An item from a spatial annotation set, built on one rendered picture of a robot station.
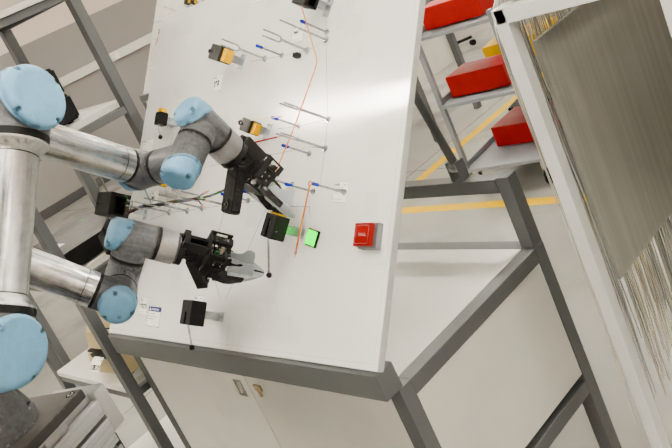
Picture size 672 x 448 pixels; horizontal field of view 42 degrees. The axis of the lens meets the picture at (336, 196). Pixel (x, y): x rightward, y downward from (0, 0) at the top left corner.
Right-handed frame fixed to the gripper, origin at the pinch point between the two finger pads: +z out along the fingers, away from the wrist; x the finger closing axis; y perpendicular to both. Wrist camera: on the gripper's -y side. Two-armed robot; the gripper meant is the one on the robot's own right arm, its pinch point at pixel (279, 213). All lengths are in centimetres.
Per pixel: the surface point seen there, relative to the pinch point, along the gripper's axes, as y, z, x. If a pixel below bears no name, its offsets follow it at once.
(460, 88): 161, 161, 165
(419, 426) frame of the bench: -22, 34, -40
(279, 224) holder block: -2.4, 0.5, -2.0
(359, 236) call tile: 2.3, 2.9, -24.8
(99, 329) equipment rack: -46, 28, 81
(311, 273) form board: -7.1, 11.0, -8.8
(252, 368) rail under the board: -31.2, 24.3, 4.8
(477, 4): 185, 123, 146
